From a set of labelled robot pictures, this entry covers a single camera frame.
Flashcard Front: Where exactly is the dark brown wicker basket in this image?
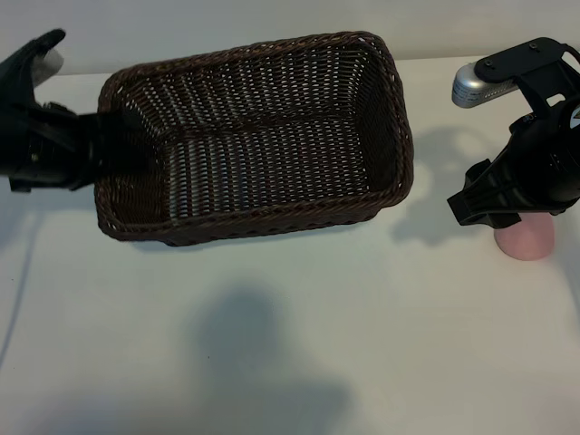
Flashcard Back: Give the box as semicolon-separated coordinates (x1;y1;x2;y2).
94;30;416;248

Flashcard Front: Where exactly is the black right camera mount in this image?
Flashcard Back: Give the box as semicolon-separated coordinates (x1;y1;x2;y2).
478;38;580;120

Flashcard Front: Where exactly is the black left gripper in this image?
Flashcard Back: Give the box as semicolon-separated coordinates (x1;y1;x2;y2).
0;101;147;194

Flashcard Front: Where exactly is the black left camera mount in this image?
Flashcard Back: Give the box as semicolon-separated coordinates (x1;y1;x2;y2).
0;29;67;108

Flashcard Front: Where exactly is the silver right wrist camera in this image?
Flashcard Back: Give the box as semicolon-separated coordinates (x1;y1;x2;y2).
450;63;520;109

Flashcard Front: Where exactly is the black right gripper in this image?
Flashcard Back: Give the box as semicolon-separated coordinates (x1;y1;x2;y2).
446;97;580;230

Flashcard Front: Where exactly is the pink toy peach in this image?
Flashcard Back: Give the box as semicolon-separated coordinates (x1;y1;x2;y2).
494;213;556;263

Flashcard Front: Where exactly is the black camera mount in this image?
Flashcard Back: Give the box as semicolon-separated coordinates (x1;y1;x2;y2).
478;38;580;120
0;29;67;108

